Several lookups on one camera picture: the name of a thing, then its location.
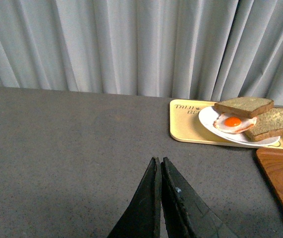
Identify white round plate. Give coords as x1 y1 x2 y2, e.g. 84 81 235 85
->
198 106 280 147

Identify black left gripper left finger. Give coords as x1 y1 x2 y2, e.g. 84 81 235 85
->
108 157 162 238

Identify grey pleated curtain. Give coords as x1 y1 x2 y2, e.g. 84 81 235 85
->
0 0 283 105

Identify yellow bear tray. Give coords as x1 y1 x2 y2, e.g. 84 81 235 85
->
170 99 283 149

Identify fried egg toy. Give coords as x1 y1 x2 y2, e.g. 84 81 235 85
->
213 113 258 134

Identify bread slice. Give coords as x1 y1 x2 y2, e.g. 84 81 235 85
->
244 108 283 142
214 97 274 119

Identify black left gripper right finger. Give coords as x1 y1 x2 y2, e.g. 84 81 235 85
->
161 157 237 238

